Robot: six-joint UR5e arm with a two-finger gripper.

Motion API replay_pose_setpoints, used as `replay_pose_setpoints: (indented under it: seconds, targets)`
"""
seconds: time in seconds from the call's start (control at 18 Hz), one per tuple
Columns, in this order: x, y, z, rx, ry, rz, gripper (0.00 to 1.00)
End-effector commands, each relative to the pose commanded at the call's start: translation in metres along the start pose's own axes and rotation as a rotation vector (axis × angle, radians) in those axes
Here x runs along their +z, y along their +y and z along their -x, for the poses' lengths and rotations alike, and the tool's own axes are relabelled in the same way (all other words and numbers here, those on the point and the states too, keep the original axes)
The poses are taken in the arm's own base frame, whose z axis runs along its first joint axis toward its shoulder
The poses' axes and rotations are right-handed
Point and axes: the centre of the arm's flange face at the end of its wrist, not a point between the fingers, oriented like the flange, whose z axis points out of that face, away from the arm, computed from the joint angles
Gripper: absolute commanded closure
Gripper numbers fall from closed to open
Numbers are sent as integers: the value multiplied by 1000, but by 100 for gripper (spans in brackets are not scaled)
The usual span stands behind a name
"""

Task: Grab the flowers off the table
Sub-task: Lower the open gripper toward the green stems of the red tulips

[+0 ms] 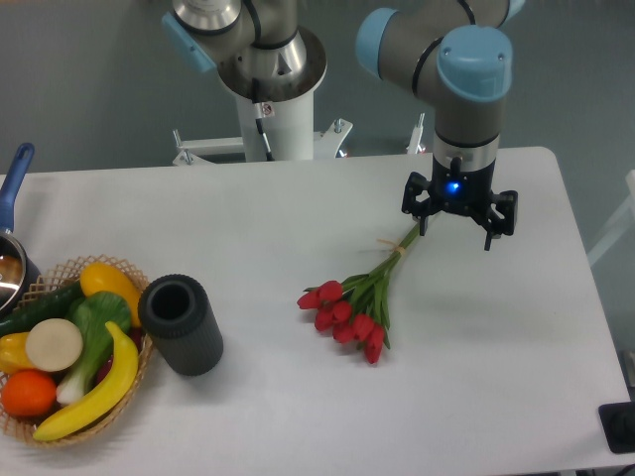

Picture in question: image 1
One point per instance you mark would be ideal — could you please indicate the dark grey ribbed vase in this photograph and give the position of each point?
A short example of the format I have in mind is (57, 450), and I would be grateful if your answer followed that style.
(175, 312)

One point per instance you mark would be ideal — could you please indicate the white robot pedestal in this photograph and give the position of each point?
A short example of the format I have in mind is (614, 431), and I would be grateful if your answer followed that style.
(273, 91)

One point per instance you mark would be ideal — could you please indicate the yellow banana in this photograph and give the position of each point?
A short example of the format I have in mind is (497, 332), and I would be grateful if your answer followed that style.
(102, 398)

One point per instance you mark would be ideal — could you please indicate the green bok choy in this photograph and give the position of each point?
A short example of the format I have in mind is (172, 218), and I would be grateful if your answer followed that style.
(90, 315)

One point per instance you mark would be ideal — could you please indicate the white chair frame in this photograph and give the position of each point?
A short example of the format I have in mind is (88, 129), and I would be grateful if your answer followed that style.
(618, 223)

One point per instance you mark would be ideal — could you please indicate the black device at edge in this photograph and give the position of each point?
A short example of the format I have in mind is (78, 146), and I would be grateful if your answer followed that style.
(617, 422)

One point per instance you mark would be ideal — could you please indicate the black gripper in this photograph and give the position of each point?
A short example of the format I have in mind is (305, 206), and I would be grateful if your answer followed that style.
(461, 193)

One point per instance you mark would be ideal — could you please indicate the blue handled saucepan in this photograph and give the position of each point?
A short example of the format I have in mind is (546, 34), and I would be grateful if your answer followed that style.
(18, 271)

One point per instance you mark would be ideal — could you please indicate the yellow bell pepper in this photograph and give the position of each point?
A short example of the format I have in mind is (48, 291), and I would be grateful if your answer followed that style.
(13, 355)

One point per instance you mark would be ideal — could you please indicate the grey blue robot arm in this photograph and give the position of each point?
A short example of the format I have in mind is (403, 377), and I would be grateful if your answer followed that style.
(452, 55)

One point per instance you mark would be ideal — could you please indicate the woven wicker basket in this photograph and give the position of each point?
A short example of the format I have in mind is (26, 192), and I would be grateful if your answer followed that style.
(59, 276)

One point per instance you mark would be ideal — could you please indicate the orange fruit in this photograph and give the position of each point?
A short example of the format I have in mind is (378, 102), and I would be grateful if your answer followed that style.
(29, 393)

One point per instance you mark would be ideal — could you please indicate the beige round slice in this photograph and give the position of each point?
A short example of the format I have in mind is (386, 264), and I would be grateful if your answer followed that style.
(54, 345)

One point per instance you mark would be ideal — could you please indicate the green cucumber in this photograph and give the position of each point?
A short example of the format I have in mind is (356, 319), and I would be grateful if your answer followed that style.
(55, 304)

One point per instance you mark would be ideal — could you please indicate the red tulip bouquet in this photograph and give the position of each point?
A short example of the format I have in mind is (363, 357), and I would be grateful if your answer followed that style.
(356, 310)

